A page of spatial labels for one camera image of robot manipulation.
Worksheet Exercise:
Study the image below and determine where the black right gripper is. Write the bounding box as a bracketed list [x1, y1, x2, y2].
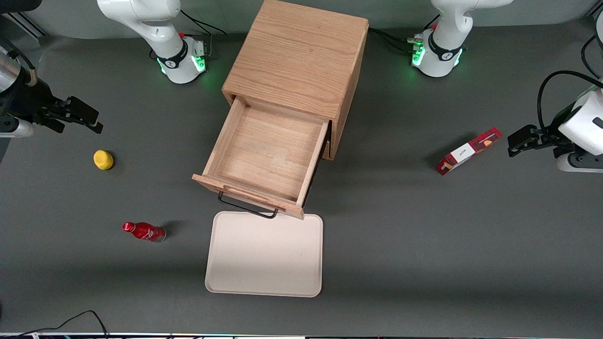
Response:
[0, 78, 104, 134]

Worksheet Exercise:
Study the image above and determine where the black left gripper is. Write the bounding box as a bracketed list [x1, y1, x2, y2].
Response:
[507, 109, 574, 159]

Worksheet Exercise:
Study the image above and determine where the black metal drawer handle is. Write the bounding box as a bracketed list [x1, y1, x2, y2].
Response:
[217, 190, 279, 219]

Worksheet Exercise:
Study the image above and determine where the light wooden drawer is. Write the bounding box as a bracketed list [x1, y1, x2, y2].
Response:
[192, 97, 330, 220]

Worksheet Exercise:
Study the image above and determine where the light wooden drawer cabinet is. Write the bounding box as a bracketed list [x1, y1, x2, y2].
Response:
[221, 0, 369, 161]

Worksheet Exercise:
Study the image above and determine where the yellow lemon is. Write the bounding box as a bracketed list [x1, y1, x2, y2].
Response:
[93, 150, 114, 170]

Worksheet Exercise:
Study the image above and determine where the red tartan cookie box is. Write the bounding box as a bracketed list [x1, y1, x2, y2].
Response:
[436, 127, 503, 176]

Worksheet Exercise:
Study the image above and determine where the red soda bottle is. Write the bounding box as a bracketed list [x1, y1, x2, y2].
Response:
[122, 222, 166, 243]

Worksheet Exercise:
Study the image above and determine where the beige rectangular plastic tray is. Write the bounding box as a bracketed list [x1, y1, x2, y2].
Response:
[205, 211, 324, 298]

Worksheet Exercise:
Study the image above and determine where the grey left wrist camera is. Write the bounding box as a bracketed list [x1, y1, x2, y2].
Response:
[556, 152, 603, 174]

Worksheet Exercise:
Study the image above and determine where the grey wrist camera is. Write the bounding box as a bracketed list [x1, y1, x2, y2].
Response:
[0, 118, 35, 138]
[556, 152, 603, 174]

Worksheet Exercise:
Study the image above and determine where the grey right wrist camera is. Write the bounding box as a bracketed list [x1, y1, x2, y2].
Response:
[0, 118, 35, 138]

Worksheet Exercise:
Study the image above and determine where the black looping arm cable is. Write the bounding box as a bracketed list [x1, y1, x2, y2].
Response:
[537, 70, 603, 133]

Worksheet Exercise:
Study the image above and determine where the aluminium frame rail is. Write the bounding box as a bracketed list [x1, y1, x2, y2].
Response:
[0, 12, 49, 39]

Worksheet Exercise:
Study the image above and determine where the black right base cable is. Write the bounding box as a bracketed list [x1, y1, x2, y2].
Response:
[179, 8, 227, 63]

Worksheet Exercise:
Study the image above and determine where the black base cable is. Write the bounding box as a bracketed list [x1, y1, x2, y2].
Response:
[369, 14, 442, 53]
[179, 8, 227, 63]

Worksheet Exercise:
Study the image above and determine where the black left base cable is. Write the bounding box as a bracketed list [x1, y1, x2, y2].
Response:
[369, 14, 442, 53]

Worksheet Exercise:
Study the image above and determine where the black cable at table edge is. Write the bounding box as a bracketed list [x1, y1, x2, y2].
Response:
[13, 310, 112, 339]

